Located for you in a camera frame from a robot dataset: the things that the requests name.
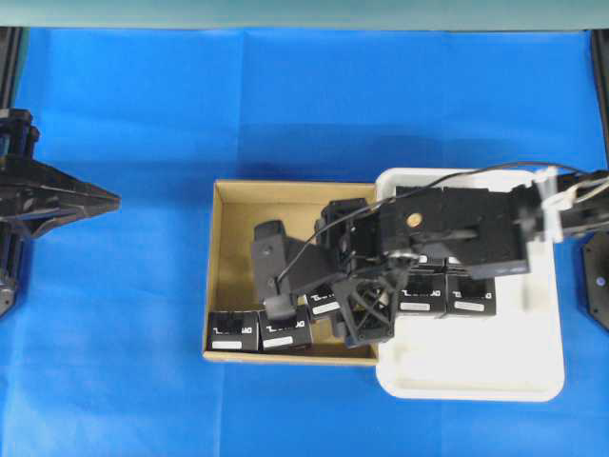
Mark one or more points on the black box tray bottom-right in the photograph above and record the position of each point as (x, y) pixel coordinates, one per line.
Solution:
(467, 297)

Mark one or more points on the black left frame rail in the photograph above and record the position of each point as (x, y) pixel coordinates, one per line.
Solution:
(11, 45)

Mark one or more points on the black small box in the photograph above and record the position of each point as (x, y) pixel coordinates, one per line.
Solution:
(291, 333)
(233, 331)
(321, 302)

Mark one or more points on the white plastic tray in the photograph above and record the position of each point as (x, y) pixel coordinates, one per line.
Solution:
(515, 355)

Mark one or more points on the blue table cloth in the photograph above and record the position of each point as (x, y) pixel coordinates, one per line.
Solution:
(102, 355)

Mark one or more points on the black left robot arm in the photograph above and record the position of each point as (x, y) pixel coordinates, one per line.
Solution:
(18, 138)

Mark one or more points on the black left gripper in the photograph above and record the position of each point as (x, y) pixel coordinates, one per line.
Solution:
(31, 194)

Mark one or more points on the black frame rail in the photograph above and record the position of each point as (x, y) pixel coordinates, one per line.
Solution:
(11, 45)
(595, 252)

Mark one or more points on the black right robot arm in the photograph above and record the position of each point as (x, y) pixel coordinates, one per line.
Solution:
(487, 238)

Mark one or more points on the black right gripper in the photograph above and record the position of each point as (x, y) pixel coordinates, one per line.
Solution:
(364, 288)

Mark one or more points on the black box tray bottom-left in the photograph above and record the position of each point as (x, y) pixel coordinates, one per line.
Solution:
(423, 295)

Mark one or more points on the brown open cardboard box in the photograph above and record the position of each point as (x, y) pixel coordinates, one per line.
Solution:
(238, 206)

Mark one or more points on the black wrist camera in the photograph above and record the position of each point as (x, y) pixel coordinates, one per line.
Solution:
(346, 229)

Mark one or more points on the black box tray top-left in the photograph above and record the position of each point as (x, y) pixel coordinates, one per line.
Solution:
(420, 194)

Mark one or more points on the black right frame rail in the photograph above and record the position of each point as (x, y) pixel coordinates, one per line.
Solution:
(595, 252)

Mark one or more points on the black box tray top-right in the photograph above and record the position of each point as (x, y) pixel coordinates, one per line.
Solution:
(466, 195)

